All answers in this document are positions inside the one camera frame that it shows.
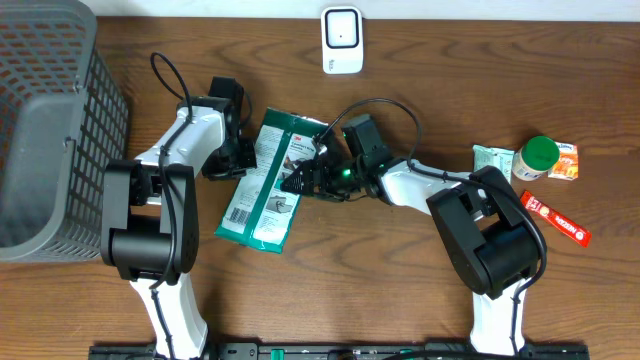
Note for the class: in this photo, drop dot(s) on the grey plastic basket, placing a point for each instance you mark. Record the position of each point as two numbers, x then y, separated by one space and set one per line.
63 119

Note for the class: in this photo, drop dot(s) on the white barcode scanner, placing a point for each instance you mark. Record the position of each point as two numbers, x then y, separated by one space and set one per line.
342 40

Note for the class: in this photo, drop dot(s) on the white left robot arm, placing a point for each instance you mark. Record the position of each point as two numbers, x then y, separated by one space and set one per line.
150 224

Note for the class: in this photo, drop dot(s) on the green cap bottle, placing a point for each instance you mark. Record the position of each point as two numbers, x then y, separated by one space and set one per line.
535 158

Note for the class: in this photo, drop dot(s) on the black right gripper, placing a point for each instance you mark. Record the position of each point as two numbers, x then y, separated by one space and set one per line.
320 168

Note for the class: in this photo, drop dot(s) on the orange tissue pack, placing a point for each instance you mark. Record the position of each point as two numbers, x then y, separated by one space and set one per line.
567 165

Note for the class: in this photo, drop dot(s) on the red stick sachet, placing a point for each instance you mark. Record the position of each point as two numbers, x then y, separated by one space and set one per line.
568 227

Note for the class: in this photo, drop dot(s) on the teal wet wipes pack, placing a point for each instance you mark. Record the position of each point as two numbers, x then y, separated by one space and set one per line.
499 158

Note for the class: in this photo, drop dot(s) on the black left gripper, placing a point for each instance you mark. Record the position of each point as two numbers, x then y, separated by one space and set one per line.
248 162

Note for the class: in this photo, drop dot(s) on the green white package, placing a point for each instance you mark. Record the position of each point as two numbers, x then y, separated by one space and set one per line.
260 214

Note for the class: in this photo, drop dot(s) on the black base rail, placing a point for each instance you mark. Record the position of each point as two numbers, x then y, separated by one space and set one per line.
253 351

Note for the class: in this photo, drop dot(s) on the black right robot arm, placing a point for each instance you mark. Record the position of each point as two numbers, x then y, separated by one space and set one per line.
493 244

